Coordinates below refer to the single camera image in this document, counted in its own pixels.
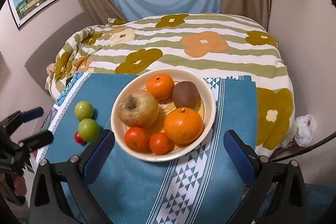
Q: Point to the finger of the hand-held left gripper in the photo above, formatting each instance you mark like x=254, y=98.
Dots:
x=32, y=112
x=39, y=139

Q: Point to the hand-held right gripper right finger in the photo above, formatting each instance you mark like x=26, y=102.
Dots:
x=240, y=158

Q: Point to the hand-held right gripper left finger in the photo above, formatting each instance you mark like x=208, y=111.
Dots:
x=101, y=155

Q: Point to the green apple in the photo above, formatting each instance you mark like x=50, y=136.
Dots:
x=89, y=130
x=84, y=110

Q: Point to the red cherry tomato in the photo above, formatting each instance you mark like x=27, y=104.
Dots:
x=78, y=137

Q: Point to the small mandarin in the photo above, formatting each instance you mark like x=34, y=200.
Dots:
x=159, y=143
x=136, y=138

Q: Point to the cream bowl with duck print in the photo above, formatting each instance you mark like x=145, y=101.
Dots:
x=147, y=155

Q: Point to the yellow wrinkled apple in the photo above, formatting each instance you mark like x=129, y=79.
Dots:
x=137, y=108

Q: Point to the orange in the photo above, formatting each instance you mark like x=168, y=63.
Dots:
x=160, y=86
x=183, y=125

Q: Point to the brown kiwi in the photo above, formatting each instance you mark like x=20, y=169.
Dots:
x=185, y=95

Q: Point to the person's left hand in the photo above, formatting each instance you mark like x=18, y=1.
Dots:
x=19, y=186

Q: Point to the white blue patterned cloth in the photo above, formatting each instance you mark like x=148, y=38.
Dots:
x=65, y=92

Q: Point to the blue tablecloth with triangle stripe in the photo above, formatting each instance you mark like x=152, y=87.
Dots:
x=131, y=187

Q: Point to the grey headboard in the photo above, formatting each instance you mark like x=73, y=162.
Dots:
x=52, y=48

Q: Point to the white plastic bag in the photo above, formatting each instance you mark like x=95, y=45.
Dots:
x=304, y=129

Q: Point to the black curved rod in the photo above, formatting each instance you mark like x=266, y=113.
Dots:
x=315, y=144

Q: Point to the dark teal cloth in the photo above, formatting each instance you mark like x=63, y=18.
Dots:
x=320, y=203

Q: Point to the striped floral blanket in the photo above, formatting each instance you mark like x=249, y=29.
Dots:
x=210, y=61

